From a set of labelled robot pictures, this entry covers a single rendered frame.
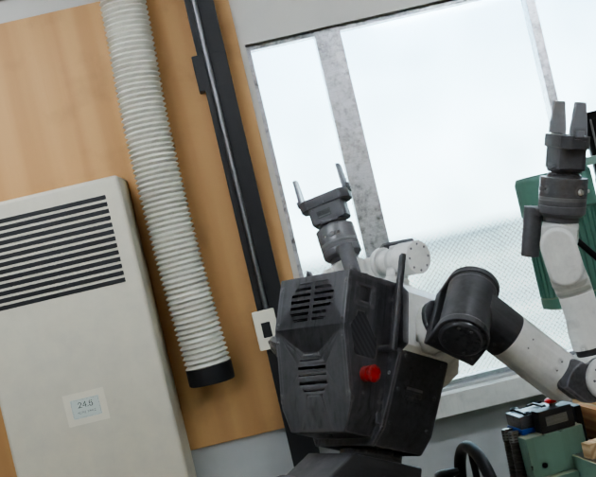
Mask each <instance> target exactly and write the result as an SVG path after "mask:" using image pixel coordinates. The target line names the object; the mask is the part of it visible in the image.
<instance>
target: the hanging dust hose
mask: <svg viewBox="0 0 596 477"><path fill-rule="evenodd" d="M98 1H99V2H100V4H99V6H100V7H101V9H100V11H102V12H103V13H102V14H101V16H102V17H104V18H103V19H102V21H103V22H105V23H104V24H103V25H104V26H105V27H106V28H105V29H104V30H105V31H106V32H107V33H106V34H105V36H106V37H108V39H107V40H106V41H107V42H108V44H107V46H108V47H110V48H109V49H108V51H109V52H111V53H110V55H109V56H110V57H111V59H110V61H111V62H112V64H111V67H113V68H114V69H113V70H112V71H113V72H114V74H113V77H115V79H114V82H116V84H115V85H114V87H116V88H117V89H116V90H115V91H116V92H117V93H118V94H117V95H116V97H118V98H119V100H118V101H117V102H118V103H120V105H119V106H118V107H119V108H120V109H121V110H120V111H119V113H121V114H123V115H122V116H120V117H121V118H123V120H122V122H121V123H123V124H125V125H124V126H123V129H125V131H124V134H127V135H126V136H125V138H126V139H128V141H127V142H126V143H127V144H128V145H129V146H128V147H127V149H129V150H130V151H129V154H130V155H131V157H130V159H132V160H133V161H131V164H132V165H134V166H133V167H132V169H134V170H135V172H134V173H133V174H134V175H137V176H136V177H135V178H134V179H135V180H137V182H136V184H137V185H138V186H139V187H137V188H136V189H138V190H141V191H139V192H138V194H139V195H141V197H140V198H139V200H141V201H143V202H141V203H140V204H142V205H144V207H143V208H142V210H145V212H144V213H143V215H145V216H146V217H145V218H144V220H145V221H148V222H147V223H146V225H147V226H149V228H148V229H147V230H149V231H150V232H149V236H151V238H150V239H149V240H151V241H153V243H152V244H151V245H152V246H154V247H153V248H152V251H155V253H154V254H153V255H154V256H157V257H156V258H155V259H154V260H156V261H159V262H158V263H157V264H156V266H159V268H158V270H157V271H160V273H159V275H160V276H162V278H161V279H160V280H161V281H163V282H164V283H163V284H162V285H161V286H164V287H165V288H164V289H163V291H164V292H166V293H165V296H167V299H166V301H167V302H169V303H168V304H167V306H169V307H171V308H170V309H169V310H168V311H172V313H171V314H170V315H169V316H172V317H173V318H172V319H171V321H172V322H175V323H174V324H173V326H174V327H176V328H175V329H174V331H176V332H178V333H177V334H176V335H175V336H177V337H179V338H178V340H177V341H178V342H180V343H179V346H180V347H181V349H180V351H182V352H183V354H182V355H181V356H182V357H184V359H183V362H185V364H184V366H186V367H187V368H186V369H185V371H186V375H187V379H188V383H189V387H191V388H199V387H204V386H208V385H213V384H217V383H220V382H224V381H227V380H230V379H232V378H233V377H234V376H235V372H234V368H233V365H232V361H231V360H230V358H231V357H229V356H227V355H228V354H229V352H228V351H225V350H226V349H227V348H228V347H227V346H224V345H225V344H226V342H224V341H223V340H224V338H225V337H223V336H221V335H222V334H223V332H222V331H220V330H221V329H222V327H219V324H220V322H219V321H218V319H219V317H218V316H216V315H217V314H218V313H217V312H216V311H214V310H215V309H216V307H213V305H214V304H215V302H213V301H212V300H213V298H214V297H212V296H210V295H211V294H212V292H210V291H209V290H210V289H211V288H210V287H207V286H208V285H209V282H207V281H206V280H207V279H208V277H206V276H205V275H206V274H207V272H203V271H204V269H205V267H203V266H202V265H203V264H204V262H201V260H202V259H203V257H200V255H201V252H198V251H199V250H200V249H201V248H200V247H197V245H198V244H199V243H198V242H197V241H196V240H197V238H196V237H194V236H195V235H196V234H197V233H195V232H192V231H193V230H194V229H195V228H194V227H191V226H192V225H193V224H194V222H191V220H192V219H193V218H191V217H188V216H190V214H191V213H190V212H187V211H188V210H189V209H190V208H189V207H187V205H188V203H187V202H186V200H187V198H186V197H184V195H185V194H186V193H185V192H184V187H182V185H183V184H184V183H183V182H181V180H182V179H183V178H182V177H179V176H180V175H181V174H182V173H181V172H179V171H178V170H180V168H179V167H177V166H178V165H179V163H178V162H176V161H177V160H178V158H177V157H175V155H176V154H177V152H175V151H174V150H175V149H176V148H174V147H172V146H173V145H174V144H175V143H174V142H171V140H172V139H173V137H171V135H172V132H170V130H171V128H170V127H168V125H169V124H170V123H169V122H167V121H168V117H167V116H166V115H167V112H165V110H166V109H167V108H166V107H164V106H165V105H166V103H165V102H163V100H164V99H165V98H164V97H162V95H163V94H164V93H163V92H161V91H162V90H163V87H160V86H161V85H162V82H160V80H161V78H160V77H158V76H159V75H160V72H158V70H159V69H160V68H159V67H158V66H157V65H158V64H159V63H158V62H157V61H156V60H157V59H158V58H157V57H156V56H155V55H156V54H157V53H156V52H155V51H154V50H155V48H156V47H155V46H153V45H154V44H155V42H154V41H153V39H154V37H153V36H151V34H152V33H153V32H152V31H151V29H152V27H151V26H150V21H149V18H150V17H149V16H148V14H149V11H148V10H147V8H148V6H147V5H146V3H147V1H146V0H98Z"/></svg>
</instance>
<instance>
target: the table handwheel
mask: <svg viewBox="0 0 596 477"><path fill-rule="evenodd" d="M467 454H468V458H469V462H470V466H471V469H472V474H473V477H481V476H480V473H479V470H480V472H481V474H482V477H497V475H496V473H495V471H494V469H493V467H492V466H491V464H490V462H489V460H488V459H487V457H486V455H485V454H484V453H483V451H482V450H481V449H480V447H478V446H477V445H476V444H475V443H473V442H471V441H463V442H461V443H460V444H459V445H458V447H457V448H456V451H455V455H454V467H455V468H458V469H459V471H460V474H459V475H456V476H455V477H467V476H466V456H467Z"/></svg>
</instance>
